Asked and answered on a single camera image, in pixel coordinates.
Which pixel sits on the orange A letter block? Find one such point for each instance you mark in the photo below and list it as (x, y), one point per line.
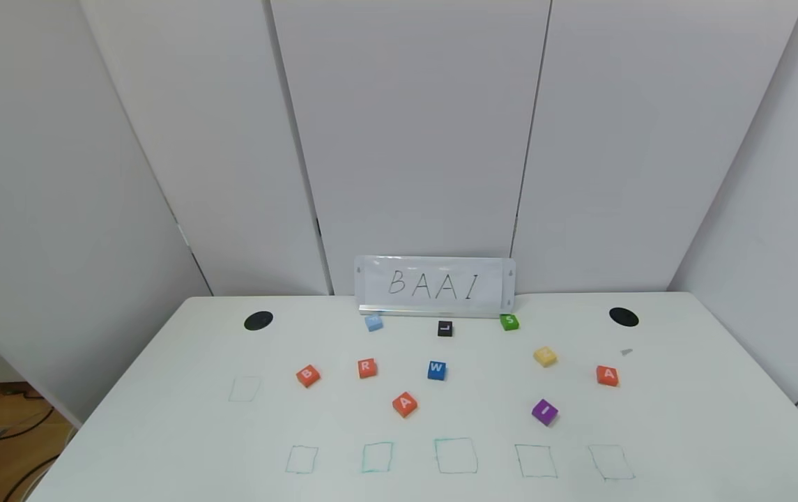
(405, 404)
(608, 376)

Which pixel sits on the orange B letter block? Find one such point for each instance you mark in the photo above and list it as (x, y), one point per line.
(308, 376)

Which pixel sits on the purple I letter block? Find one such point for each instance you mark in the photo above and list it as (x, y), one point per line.
(544, 412)

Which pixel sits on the white laminated BAAI sign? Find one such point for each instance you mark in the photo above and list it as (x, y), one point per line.
(433, 282)

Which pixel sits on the light blue letter block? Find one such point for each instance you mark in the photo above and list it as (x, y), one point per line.
(373, 323)

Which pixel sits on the black L letter block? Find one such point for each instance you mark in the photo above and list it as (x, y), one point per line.
(445, 328)

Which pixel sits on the orange R letter block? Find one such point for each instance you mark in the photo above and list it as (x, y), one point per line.
(367, 368)

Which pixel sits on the blue W letter block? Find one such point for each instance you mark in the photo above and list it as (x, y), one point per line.
(437, 370)

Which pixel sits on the green S letter block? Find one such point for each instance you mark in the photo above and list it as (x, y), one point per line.
(509, 322)

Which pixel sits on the yellow letter block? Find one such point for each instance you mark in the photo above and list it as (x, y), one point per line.
(546, 356)

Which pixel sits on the silver sign holder rail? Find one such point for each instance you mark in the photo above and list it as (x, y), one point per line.
(426, 311)

